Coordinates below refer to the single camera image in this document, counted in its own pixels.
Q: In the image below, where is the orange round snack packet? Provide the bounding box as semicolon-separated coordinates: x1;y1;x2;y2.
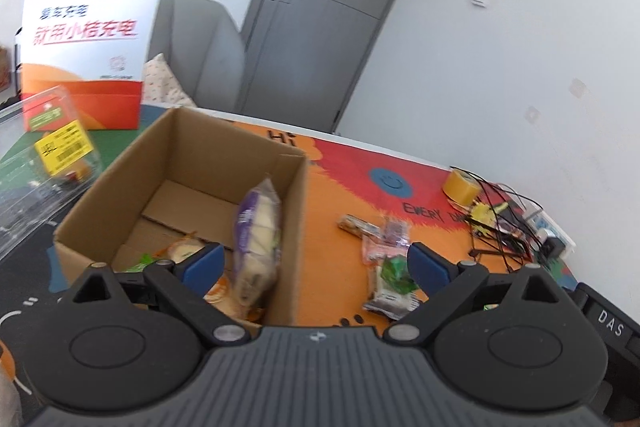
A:
162;234;207;264

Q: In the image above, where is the grey door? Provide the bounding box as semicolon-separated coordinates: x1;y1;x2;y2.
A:
235;0;435;134

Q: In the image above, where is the purple bread bag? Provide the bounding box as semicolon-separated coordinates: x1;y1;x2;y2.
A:
231;176;282;309

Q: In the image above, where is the beige cloth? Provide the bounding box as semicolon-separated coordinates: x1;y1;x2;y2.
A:
0;377;22;427

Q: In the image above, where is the white power strip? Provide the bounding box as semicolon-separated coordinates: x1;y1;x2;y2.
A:
525;206;577;260

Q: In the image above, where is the small yellow toy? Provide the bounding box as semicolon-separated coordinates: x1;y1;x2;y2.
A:
469;201;508;238

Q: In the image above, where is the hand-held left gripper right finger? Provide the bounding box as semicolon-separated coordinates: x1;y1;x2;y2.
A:
382;243;581;348

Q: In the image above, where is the yellow tape roll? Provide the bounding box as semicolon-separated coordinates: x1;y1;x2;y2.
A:
443;169;482;206

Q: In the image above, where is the green and white snack packet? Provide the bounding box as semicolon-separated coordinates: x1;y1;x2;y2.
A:
362;254;423;322

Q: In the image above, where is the pink clear snack packet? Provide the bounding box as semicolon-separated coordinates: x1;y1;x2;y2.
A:
361;216;412;266

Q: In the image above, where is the black cable tangle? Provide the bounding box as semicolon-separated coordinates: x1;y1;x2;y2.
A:
450;166;548;275

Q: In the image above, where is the clear plastic container yellow label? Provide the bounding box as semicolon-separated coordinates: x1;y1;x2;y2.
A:
0;84;104;264

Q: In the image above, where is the brown snack bar packet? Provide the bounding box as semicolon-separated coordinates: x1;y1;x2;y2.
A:
337;214;382;239

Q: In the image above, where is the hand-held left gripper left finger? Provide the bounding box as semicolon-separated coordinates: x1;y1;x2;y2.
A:
60;243;251;348

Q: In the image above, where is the polka dot cushion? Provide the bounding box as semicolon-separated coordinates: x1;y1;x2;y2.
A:
141;53;193;108

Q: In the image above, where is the grey armchair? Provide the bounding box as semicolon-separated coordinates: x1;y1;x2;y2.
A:
142;0;247;112

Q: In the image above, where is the white and orange paper bag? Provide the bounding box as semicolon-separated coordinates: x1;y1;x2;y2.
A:
19;0;175;131

